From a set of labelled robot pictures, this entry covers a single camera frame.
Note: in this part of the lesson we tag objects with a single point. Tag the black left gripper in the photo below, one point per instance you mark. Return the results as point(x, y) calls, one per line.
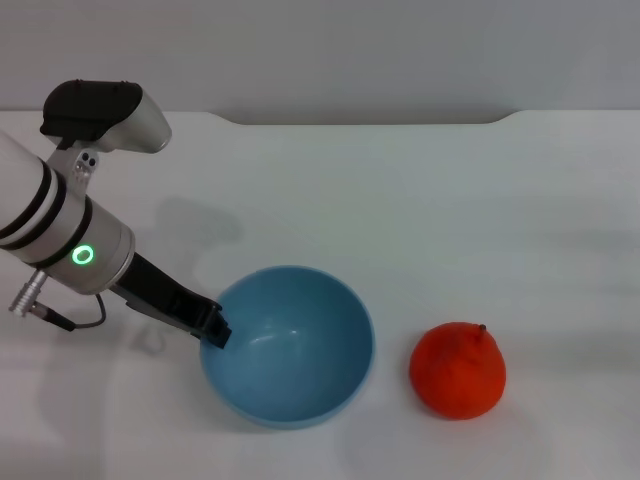
point(155, 290)

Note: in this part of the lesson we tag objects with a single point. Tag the blue ceramic bowl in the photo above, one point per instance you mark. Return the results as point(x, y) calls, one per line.
point(295, 370)

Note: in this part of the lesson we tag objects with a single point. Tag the orange fruit with stem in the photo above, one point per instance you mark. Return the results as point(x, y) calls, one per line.
point(457, 372)

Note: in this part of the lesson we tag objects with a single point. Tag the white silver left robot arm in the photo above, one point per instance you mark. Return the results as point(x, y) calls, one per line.
point(55, 220)

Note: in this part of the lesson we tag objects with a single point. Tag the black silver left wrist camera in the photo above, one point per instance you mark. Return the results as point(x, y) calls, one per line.
point(105, 117)

